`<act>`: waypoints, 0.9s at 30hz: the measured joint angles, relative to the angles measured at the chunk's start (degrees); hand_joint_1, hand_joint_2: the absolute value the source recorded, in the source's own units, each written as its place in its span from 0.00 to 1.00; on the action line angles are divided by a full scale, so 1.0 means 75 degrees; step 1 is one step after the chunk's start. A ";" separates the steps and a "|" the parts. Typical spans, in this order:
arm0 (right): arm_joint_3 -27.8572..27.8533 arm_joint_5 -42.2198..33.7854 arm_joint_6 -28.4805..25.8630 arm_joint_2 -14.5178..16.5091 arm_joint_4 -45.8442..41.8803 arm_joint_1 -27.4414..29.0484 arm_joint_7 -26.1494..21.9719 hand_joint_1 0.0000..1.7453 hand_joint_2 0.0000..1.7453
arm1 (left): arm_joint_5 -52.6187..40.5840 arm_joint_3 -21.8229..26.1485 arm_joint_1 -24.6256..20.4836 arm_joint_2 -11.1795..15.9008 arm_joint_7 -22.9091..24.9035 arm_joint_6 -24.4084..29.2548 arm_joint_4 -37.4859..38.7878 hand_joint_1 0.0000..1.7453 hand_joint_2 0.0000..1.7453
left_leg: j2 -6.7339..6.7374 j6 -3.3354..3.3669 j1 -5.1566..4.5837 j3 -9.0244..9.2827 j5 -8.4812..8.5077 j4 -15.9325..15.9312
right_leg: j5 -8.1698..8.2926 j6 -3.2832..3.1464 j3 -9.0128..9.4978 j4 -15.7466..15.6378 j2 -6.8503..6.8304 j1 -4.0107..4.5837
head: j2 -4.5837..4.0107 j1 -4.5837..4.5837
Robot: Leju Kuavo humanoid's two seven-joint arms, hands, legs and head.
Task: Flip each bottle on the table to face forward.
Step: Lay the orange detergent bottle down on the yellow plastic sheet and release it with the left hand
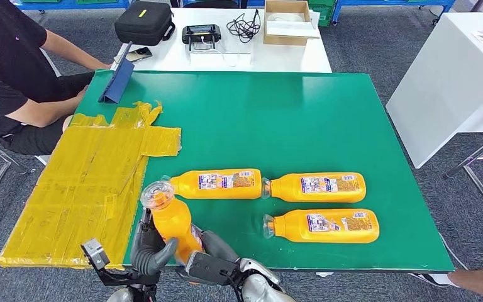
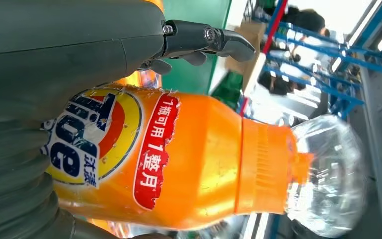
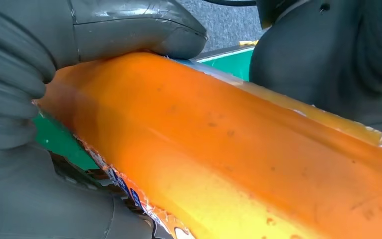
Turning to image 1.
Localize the person's right hand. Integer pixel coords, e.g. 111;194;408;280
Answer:
73;85;89;104

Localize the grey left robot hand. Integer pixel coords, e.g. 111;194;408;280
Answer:
130;208;179;277

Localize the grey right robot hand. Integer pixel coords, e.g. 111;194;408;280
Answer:
191;225;242;262

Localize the orange detergent bottle clear cap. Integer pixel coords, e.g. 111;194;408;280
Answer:
140;180;204;266
262;208;380;244
161;169;263;200
260;172;367;204

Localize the blue tablet case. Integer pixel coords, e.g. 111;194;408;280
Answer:
97;42;135;104

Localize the dark smartphone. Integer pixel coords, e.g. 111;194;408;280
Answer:
125;47;153;64

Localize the black carrying case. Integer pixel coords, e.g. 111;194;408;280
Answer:
114;1;177;47

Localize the person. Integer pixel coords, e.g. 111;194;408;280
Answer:
0;0;113;156

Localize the black handheld controller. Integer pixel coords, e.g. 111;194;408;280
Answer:
182;24;222;52

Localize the yellow taped plastic sheet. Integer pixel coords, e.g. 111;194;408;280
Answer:
0;101;182;270

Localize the cardboard box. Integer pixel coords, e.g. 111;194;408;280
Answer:
263;0;321;47

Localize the white table with equipment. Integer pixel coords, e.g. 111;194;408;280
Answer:
110;7;333;74

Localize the white packing sheet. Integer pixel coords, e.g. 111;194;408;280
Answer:
265;11;321;39

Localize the white black sneaker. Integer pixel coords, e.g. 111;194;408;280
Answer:
408;271;461;289

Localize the green plastic crate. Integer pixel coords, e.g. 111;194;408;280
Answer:
308;0;336;26

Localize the white side table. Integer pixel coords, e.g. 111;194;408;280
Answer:
386;11;483;170

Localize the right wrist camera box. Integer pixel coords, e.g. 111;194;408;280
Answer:
185;251;243;287

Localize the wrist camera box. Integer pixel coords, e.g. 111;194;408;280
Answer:
80;238;111;272
185;251;243;287

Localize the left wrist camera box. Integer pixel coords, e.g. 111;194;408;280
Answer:
80;238;111;272

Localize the metal frame chair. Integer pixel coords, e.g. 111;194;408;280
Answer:
0;121;53;221

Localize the blue metal rack frame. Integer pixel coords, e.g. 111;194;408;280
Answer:
332;0;457;24
12;0;131;11

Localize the black cable bundle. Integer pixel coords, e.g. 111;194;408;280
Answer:
226;8;263;44

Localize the metal table leg frame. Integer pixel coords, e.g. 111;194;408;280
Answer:
445;126;483;230

